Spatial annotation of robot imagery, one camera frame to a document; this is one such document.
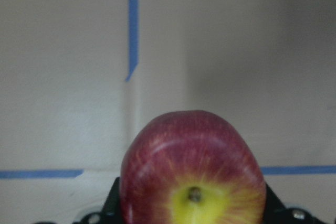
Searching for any red yellow apple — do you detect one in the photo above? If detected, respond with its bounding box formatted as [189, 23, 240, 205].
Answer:
[119, 111, 266, 223]

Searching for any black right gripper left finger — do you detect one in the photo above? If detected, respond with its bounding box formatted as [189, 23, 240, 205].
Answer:
[101, 177, 123, 224]

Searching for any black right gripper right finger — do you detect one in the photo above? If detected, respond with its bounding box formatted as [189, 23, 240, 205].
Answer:
[262, 184, 286, 224]

